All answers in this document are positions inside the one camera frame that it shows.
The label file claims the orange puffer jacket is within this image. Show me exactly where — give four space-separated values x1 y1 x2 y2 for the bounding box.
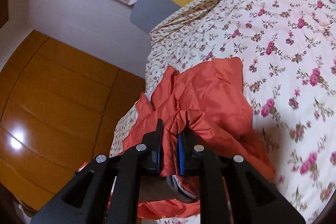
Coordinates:
122 57 275 219

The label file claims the floral bed quilt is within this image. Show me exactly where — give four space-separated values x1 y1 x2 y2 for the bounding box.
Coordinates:
110 0 335 223

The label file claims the wooden wardrobe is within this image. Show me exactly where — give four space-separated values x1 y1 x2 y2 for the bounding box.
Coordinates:
1 31 145 209

